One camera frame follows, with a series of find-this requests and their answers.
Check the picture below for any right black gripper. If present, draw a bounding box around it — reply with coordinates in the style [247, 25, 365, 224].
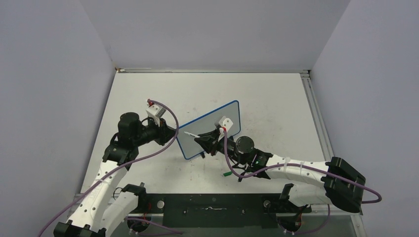
[195, 128, 247, 165]

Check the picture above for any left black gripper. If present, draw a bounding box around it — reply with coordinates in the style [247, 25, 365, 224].
[132, 116, 177, 147]

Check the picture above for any green capped marker pen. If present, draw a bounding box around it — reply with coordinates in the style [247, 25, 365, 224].
[184, 131, 200, 138]

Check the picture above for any blue framed whiteboard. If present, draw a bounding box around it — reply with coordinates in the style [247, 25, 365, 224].
[177, 100, 241, 160]

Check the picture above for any green marker cap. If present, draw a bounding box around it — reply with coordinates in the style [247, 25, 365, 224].
[223, 171, 232, 177]

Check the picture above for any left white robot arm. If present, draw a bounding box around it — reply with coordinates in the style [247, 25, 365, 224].
[53, 108, 179, 237]

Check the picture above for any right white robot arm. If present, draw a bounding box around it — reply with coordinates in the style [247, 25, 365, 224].
[194, 129, 366, 213]

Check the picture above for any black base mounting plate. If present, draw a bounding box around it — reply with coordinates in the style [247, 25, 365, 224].
[130, 194, 312, 229]

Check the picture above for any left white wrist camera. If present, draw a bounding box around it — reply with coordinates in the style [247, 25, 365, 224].
[146, 103, 167, 127]

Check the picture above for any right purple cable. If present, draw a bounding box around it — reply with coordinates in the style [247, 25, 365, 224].
[222, 129, 382, 236]

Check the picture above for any aluminium frame rail back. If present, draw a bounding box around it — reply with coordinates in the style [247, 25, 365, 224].
[116, 68, 309, 74]

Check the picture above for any aluminium frame rail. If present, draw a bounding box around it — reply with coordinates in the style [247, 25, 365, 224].
[116, 68, 309, 74]
[300, 70, 335, 161]

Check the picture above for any aluminium frame rail right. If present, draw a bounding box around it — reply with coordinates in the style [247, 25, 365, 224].
[300, 70, 335, 161]

